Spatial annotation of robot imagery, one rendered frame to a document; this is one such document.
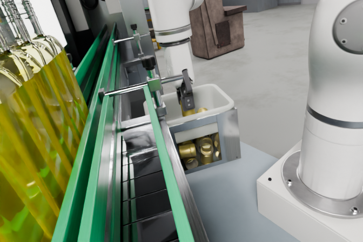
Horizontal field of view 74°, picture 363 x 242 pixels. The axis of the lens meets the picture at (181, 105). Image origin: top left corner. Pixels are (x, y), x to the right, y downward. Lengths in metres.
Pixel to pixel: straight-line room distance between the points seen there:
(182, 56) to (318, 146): 0.32
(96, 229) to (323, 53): 0.33
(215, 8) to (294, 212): 4.09
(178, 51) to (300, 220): 0.44
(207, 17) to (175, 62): 3.85
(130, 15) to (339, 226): 1.15
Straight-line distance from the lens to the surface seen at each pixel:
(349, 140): 0.49
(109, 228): 0.29
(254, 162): 0.82
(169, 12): 0.53
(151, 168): 0.38
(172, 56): 0.54
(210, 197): 0.73
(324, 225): 0.57
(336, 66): 0.38
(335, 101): 0.45
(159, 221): 0.31
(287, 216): 0.63
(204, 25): 4.35
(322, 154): 0.52
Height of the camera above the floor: 1.29
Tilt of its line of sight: 26 degrees down
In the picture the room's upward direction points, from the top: 11 degrees counter-clockwise
